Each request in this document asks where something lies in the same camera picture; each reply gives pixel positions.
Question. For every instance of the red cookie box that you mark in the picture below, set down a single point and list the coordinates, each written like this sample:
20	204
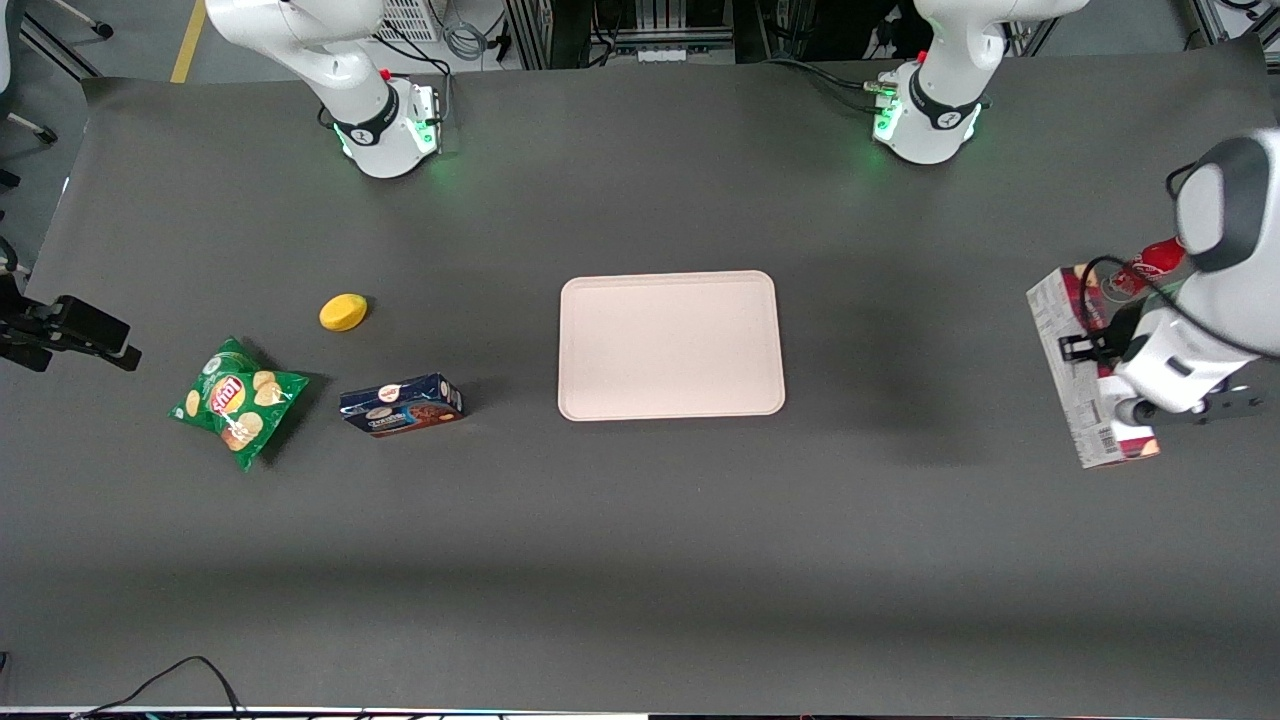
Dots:
1085	420

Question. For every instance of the dark blue cookie box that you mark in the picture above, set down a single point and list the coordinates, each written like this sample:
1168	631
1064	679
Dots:
400	405

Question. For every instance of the white rectangular plastic tray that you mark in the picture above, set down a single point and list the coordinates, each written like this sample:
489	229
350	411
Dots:
670	345

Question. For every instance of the white perforated box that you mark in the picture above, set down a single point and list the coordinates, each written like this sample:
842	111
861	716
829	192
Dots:
410	20

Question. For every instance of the green Lay's chips bag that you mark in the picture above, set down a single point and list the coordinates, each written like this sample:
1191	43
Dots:
235	400

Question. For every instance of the yellow lemon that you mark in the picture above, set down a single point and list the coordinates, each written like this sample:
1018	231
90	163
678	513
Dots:
343	312

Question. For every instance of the office chair base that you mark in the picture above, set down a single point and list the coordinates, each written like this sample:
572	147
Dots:
103	30

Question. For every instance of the dark grey table mat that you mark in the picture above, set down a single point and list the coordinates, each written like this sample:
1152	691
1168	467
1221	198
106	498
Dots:
640	550

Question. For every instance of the white power strip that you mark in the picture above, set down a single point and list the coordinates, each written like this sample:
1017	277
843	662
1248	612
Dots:
660	53

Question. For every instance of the aluminium profile frame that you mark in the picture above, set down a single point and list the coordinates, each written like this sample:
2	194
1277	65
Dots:
525	30
1215	20

